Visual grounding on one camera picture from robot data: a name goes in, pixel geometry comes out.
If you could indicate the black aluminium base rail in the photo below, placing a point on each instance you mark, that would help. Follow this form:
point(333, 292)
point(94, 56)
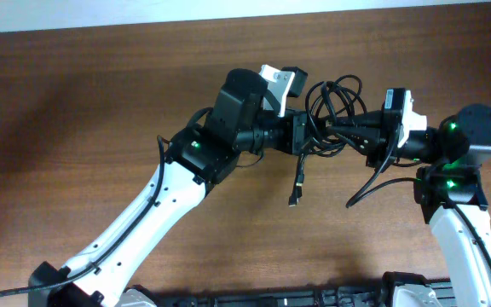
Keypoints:
point(393, 289)

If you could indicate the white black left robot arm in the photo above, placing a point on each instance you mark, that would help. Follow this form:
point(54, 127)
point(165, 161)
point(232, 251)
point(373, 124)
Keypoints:
point(249, 115)

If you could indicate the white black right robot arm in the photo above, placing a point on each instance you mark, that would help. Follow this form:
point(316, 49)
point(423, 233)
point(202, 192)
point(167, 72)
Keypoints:
point(447, 186)

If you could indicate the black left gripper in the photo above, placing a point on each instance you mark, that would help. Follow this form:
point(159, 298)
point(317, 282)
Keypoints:
point(292, 136)

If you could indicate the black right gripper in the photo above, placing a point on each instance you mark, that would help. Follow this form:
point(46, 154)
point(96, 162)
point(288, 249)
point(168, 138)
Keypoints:
point(381, 153)

